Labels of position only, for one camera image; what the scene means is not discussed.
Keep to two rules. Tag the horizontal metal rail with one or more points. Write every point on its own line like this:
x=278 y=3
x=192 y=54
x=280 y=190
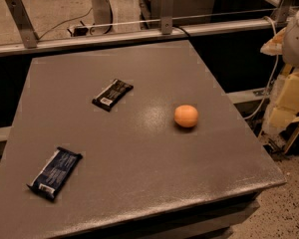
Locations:
x=134 y=38

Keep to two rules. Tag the black rxbar wrapper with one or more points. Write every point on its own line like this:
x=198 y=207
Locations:
x=111 y=94

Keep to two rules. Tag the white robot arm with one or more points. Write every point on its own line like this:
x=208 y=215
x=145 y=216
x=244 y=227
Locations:
x=285 y=43

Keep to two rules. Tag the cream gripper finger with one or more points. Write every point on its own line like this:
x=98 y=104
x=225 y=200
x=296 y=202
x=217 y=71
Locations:
x=274 y=46

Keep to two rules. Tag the yellow wooden frame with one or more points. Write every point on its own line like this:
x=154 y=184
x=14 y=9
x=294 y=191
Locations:
x=286 y=109

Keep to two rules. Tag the centre metal rail bracket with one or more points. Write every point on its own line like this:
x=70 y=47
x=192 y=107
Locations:
x=166 y=8

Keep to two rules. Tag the blue rxbar wrapper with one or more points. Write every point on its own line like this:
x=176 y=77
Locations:
x=55 y=173

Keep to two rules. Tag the grey pole base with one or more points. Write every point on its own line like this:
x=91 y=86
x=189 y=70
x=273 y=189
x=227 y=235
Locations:
x=103 y=16

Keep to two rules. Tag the left metal rail bracket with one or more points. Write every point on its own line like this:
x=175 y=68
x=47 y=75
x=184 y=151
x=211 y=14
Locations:
x=25 y=28

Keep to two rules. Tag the right metal rail bracket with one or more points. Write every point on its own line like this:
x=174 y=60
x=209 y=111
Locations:
x=281 y=12

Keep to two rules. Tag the metal rail bracket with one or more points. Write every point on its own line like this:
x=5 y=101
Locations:
x=281 y=12
x=166 y=8
x=25 y=28

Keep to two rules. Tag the orange fruit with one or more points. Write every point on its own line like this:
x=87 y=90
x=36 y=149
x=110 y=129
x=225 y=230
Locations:
x=186 y=116

